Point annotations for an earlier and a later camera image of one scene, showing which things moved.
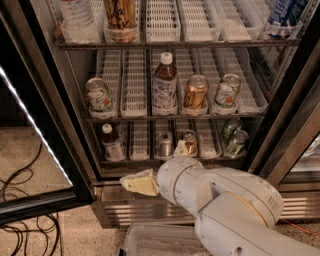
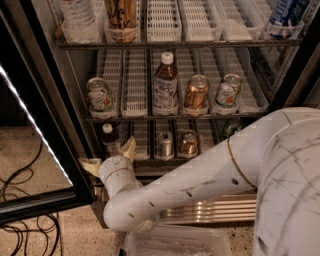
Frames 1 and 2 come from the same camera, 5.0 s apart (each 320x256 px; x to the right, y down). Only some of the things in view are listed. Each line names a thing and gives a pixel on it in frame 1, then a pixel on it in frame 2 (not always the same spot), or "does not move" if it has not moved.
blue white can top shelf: x=287 y=12 does not move
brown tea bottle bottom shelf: x=112 y=146 does not move
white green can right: x=228 y=91 does not move
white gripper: x=167 y=179 to x=113 y=164
